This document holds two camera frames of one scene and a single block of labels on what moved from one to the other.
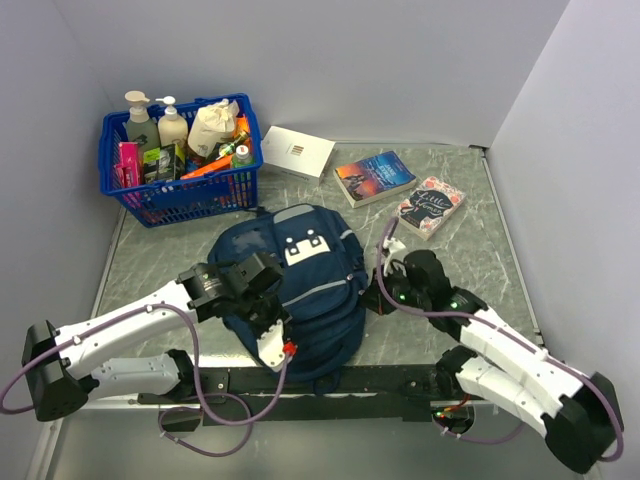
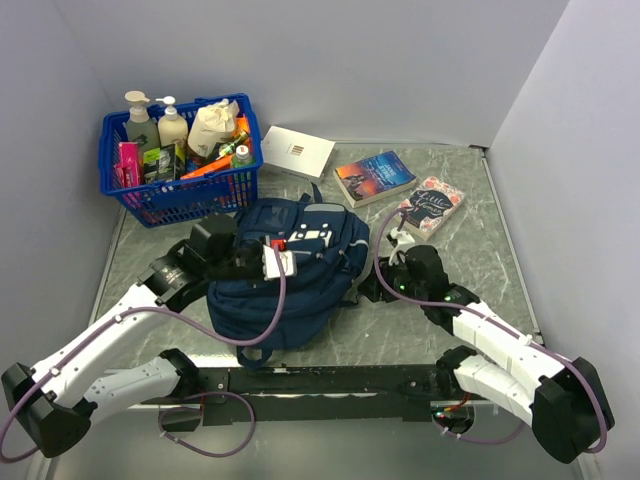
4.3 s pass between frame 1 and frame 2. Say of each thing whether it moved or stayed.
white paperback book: stayed
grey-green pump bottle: stayed
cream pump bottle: stayed
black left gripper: moved
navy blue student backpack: moved
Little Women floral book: stayed
